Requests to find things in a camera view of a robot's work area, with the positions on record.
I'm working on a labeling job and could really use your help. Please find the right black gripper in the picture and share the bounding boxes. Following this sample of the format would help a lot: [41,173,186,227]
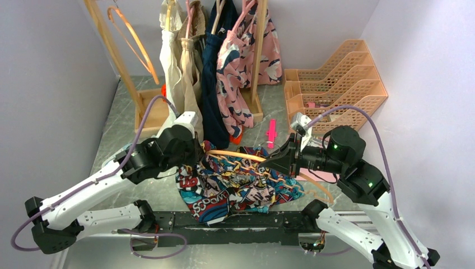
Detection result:
[261,132,346,178]

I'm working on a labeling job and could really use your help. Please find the orange plastic file organizer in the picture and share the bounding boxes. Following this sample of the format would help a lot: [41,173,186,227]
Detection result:
[284,39,388,136]

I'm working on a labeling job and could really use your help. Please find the beige hanging garment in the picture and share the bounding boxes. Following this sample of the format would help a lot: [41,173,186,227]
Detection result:
[178,1,207,141]

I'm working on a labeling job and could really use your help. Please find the comic print shorts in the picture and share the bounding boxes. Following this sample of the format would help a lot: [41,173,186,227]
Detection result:
[175,155,304,225]

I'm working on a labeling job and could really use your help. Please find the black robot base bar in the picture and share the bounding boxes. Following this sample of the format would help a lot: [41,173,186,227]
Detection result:
[131,211,322,251]

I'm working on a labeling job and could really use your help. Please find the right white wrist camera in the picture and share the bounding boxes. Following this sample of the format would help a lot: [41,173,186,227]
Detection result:
[290,112,312,151]

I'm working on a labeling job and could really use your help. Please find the navy hanging garment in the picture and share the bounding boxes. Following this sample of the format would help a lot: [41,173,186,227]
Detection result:
[201,1,239,149]

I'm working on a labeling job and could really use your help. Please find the pink floral hanging garment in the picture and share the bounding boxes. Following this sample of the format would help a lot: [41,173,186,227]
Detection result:
[216,1,282,138]

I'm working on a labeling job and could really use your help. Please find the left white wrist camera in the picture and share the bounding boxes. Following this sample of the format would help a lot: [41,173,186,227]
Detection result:
[173,111,198,137]

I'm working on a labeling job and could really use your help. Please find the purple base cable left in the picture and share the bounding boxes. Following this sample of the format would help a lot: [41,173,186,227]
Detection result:
[120,228,189,260]

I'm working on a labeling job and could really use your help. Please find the pink clip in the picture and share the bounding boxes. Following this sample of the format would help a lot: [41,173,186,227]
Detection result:
[266,119,277,149]

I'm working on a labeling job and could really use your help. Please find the orange cloth on table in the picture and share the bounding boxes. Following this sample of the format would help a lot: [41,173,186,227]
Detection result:
[229,133,244,145]

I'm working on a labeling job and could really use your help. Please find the wooden clothes rack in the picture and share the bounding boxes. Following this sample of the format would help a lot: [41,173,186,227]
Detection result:
[84,0,264,137]

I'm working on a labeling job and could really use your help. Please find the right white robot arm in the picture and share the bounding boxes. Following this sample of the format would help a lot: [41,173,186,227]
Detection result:
[260,126,440,268]

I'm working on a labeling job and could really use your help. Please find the orange hanger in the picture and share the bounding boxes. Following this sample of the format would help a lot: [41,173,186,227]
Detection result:
[204,149,336,205]
[106,6,160,85]

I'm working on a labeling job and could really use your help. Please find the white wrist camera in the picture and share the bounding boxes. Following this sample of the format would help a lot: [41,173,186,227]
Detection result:
[173,111,198,137]
[290,112,312,151]

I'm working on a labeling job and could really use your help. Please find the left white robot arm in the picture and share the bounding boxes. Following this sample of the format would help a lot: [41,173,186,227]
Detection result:
[25,124,203,254]

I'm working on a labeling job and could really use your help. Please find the white hanging garment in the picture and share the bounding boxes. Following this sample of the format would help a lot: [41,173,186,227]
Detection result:
[160,1,186,128]

